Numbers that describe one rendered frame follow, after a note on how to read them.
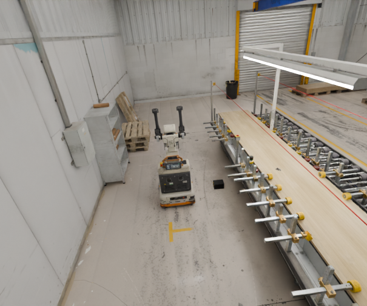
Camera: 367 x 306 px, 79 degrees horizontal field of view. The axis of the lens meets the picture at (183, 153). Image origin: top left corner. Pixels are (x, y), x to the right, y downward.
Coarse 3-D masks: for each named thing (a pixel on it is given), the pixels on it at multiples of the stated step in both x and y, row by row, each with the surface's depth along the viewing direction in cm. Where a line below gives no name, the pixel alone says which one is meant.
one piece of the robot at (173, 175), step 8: (184, 160) 384; (160, 168) 368; (184, 168) 369; (160, 176) 373; (168, 176) 374; (176, 176) 375; (184, 176) 377; (160, 184) 381; (168, 184) 382; (176, 184) 383; (184, 184) 385; (168, 192) 394
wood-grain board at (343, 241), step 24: (240, 120) 501; (264, 144) 391; (264, 168) 327; (288, 168) 322; (312, 168) 317; (288, 192) 277; (312, 192) 273; (336, 192) 270; (312, 216) 240; (336, 216) 238; (360, 216) 235; (312, 240) 214; (336, 240) 212; (360, 240) 210; (336, 264) 192; (360, 264) 190
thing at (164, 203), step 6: (192, 186) 408; (174, 192) 393; (180, 192) 392; (186, 192) 390; (192, 192) 390; (162, 198) 386; (192, 198) 391; (162, 204) 393; (168, 204) 393; (174, 204) 393; (180, 204) 394; (186, 204) 396
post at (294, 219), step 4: (292, 216) 208; (296, 216) 207; (292, 220) 209; (296, 220) 207; (292, 224) 210; (296, 224) 209; (292, 228) 212; (292, 232) 214; (288, 240) 222; (288, 244) 223; (288, 248) 225
